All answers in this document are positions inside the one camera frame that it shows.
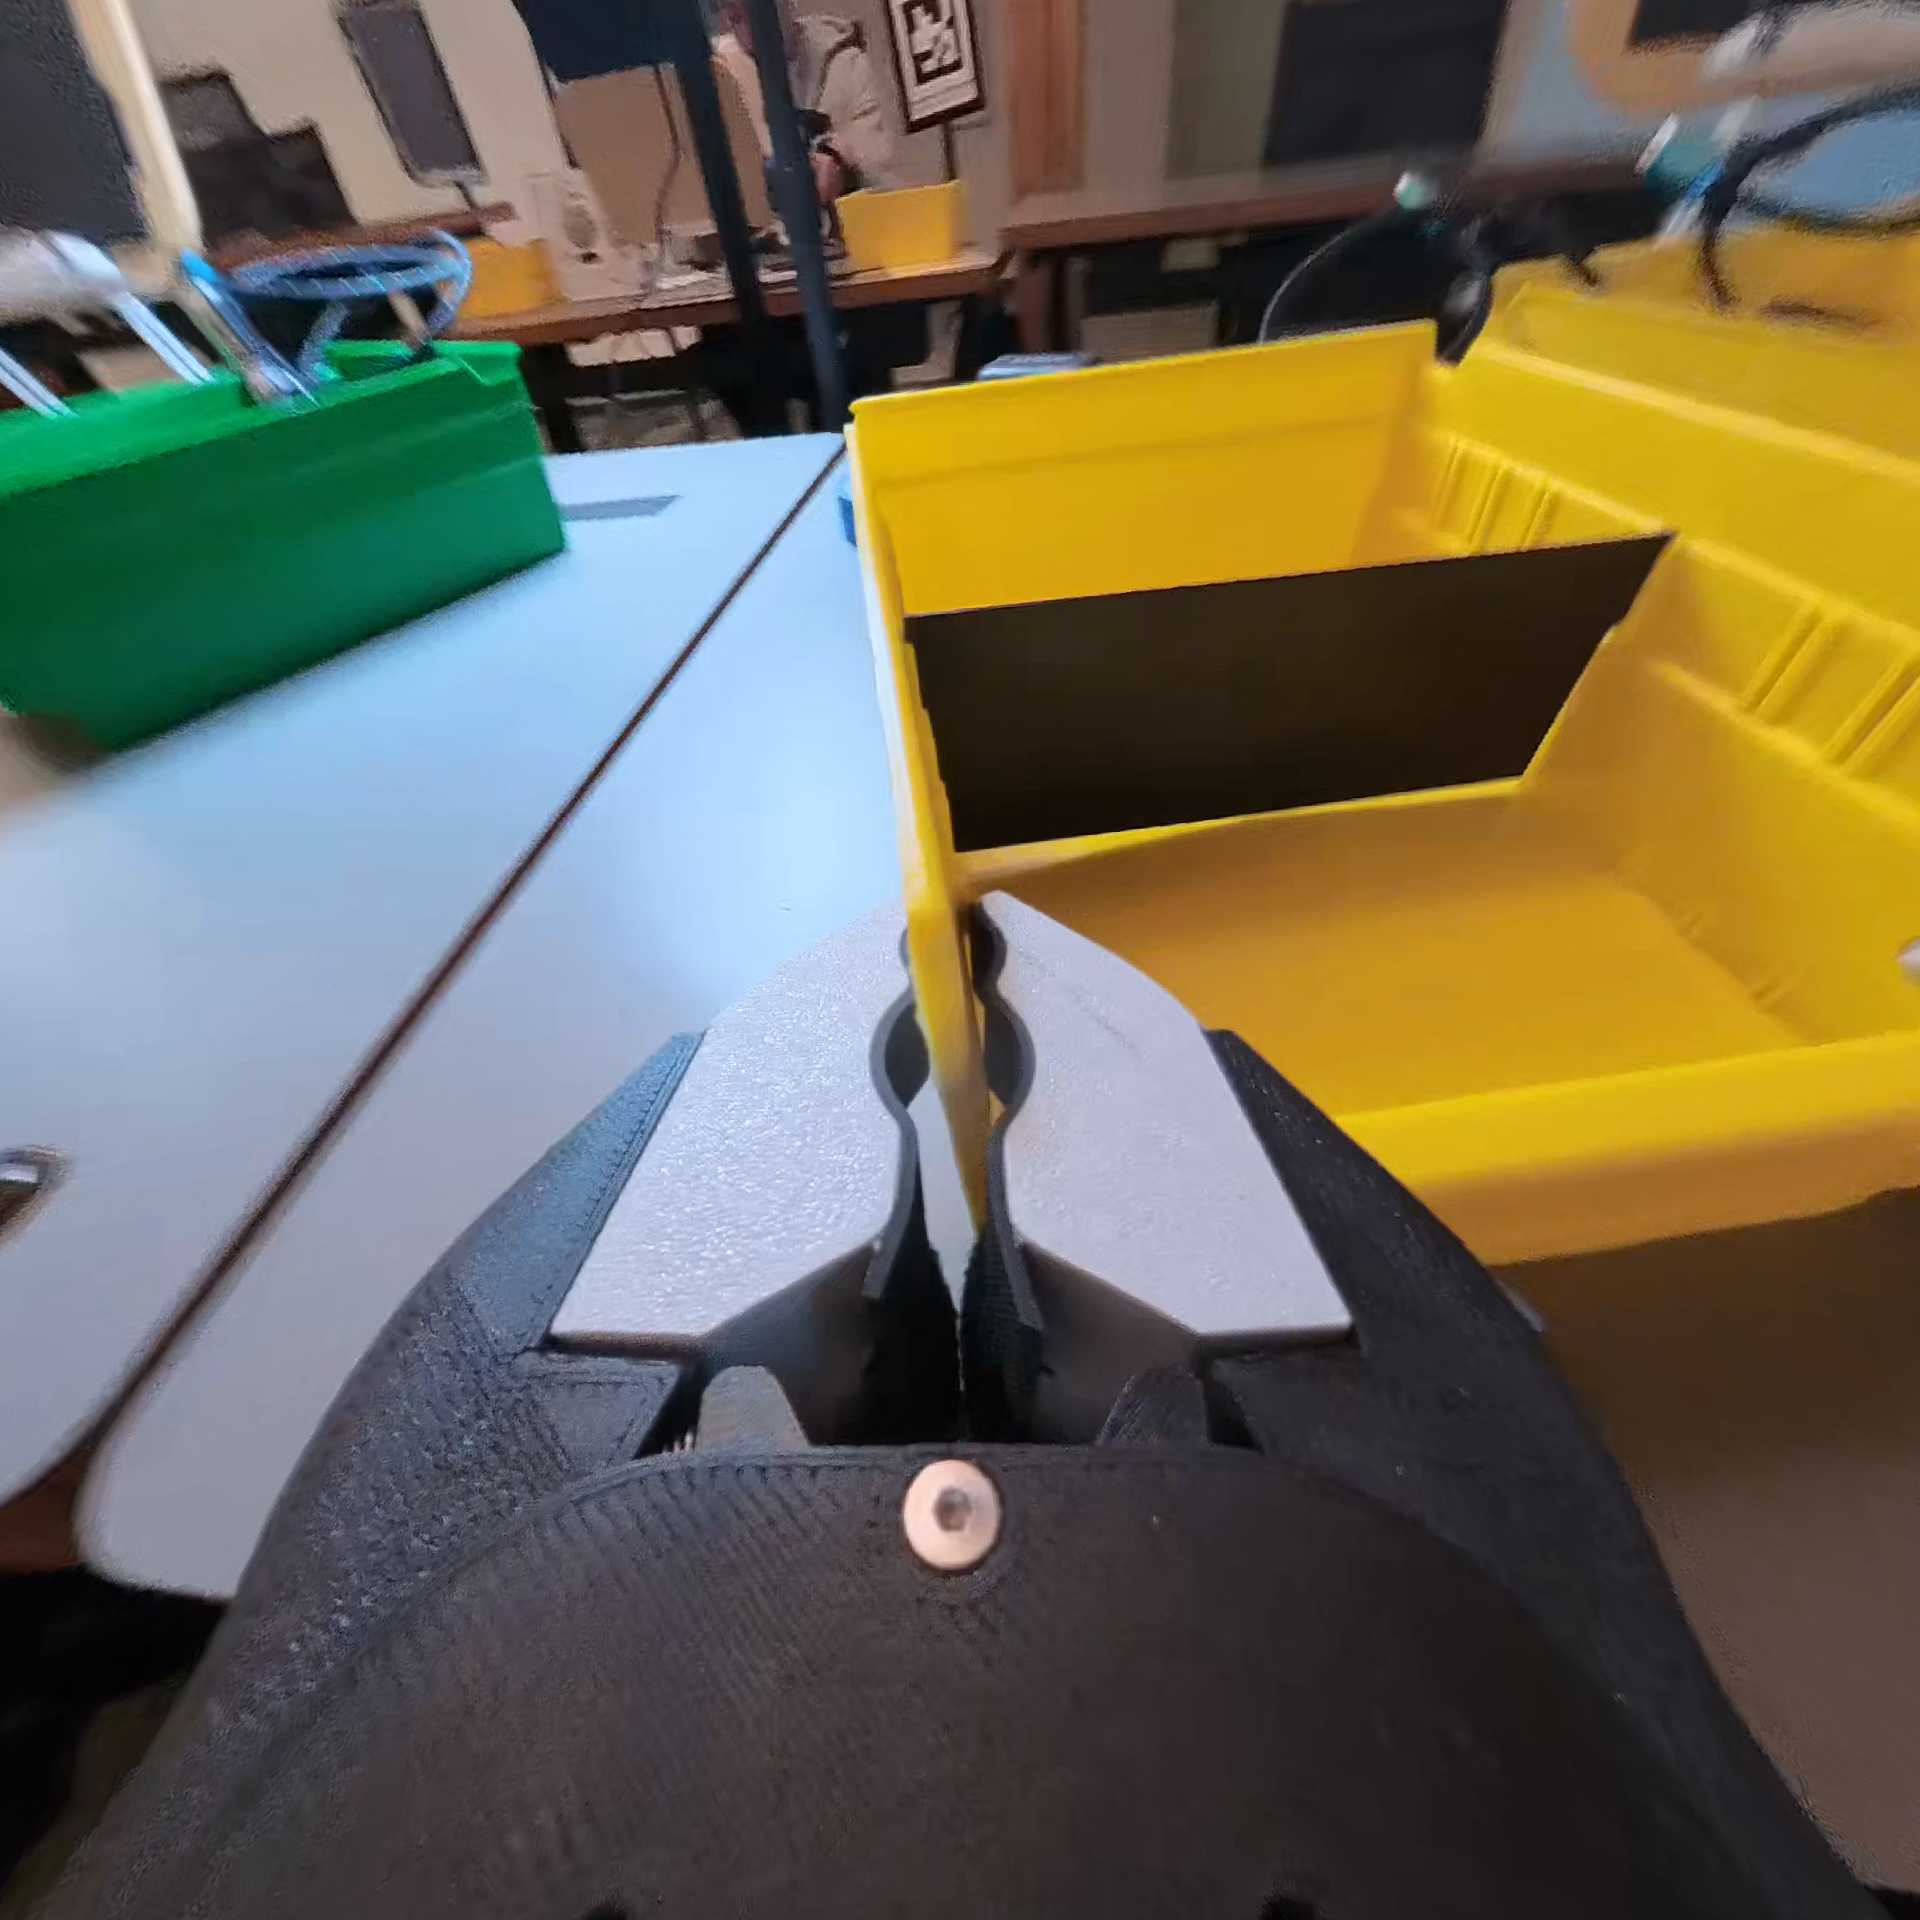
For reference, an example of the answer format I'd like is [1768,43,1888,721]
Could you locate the silver metal parts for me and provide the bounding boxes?
[0,231,324,414]

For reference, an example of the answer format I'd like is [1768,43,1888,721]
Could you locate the blue cable coil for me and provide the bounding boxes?
[224,224,476,377]

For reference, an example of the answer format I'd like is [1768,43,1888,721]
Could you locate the black tablet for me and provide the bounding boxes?
[336,0,492,189]

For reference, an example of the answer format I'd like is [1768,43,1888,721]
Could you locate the black board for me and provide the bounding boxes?
[1264,0,1512,169]

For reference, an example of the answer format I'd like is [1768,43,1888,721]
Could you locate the small yellow plastic bin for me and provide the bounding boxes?
[831,180,971,276]

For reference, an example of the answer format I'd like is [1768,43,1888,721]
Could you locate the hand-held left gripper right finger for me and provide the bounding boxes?
[963,891,1356,1446]

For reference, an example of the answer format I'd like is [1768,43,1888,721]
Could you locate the wooden office desk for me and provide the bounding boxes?
[1002,155,1651,253]
[450,245,1010,353]

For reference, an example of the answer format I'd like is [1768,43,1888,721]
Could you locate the black bin divider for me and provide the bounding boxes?
[900,532,1673,853]

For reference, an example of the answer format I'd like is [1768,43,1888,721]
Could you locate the green plastic bin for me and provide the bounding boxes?
[0,342,570,751]

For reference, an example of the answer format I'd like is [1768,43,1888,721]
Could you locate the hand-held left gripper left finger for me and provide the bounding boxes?
[545,900,962,1446]

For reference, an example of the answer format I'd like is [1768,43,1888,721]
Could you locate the printed marker sign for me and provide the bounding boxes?
[884,0,989,131]

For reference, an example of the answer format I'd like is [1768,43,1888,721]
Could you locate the black light stand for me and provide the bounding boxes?
[660,0,853,433]

